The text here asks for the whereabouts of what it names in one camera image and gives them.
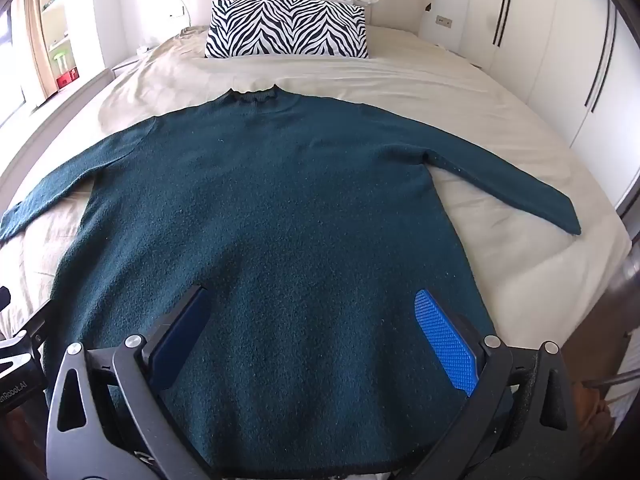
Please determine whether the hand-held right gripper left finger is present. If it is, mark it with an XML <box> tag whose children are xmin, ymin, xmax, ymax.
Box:
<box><xmin>44</xmin><ymin>284</ymin><xmax>221</xmax><ymax>480</ymax></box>

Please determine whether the dark teal knit sweater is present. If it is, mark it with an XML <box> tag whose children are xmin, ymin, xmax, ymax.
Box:
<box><xmin>0</xmin><ymin>87</ymin><xmax>582</xmax><ymax>478</ymax></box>

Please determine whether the black framed window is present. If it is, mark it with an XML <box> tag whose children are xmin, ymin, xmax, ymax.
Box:
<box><xmin>0</xmin><ymin>7</ymin><xmax>27</xmax><ymax>128</ymax></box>

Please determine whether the white wardrobe with black handles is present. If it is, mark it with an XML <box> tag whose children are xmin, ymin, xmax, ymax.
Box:
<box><xmin>470</xmin><ymin>0</ymin><xmax>640</xmax><ymax>216</ymax></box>

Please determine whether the bed with beige sheet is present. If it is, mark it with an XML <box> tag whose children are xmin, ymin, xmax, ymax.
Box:
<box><xmin>0</xmin><ymin>25</ymin><xmax>632</xmax><ymax>480</ymax></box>

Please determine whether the beige curtain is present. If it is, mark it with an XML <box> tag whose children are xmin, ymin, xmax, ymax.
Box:
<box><xmin>19</xmin><ymin>0</ymin><xmax>52</xmax><ymax>108</ymax></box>

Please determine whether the white nightstand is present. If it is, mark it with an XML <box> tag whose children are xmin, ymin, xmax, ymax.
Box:
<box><xmin>111</xmin><ymin>46</ymin><xmax>151</xmax><ymax>78</ymax></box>

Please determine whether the zebra striped pillow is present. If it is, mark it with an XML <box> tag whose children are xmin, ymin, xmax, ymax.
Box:
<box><xmin>204</xmin><ymin>0</ymin><xmax>371</xmax><ymax>59</ymax></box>

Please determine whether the white wall shelf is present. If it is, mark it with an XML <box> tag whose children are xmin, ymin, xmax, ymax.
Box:
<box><xmin>36</xmin><ymin>0</ymin><xmax>82</xmax><ymax>98</ymax></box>

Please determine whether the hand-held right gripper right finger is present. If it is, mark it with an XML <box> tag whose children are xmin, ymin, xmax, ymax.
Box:
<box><xmin>390</xmin><ymin>288</ymin><xmax>583</xmax><ymax>480</ymax></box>

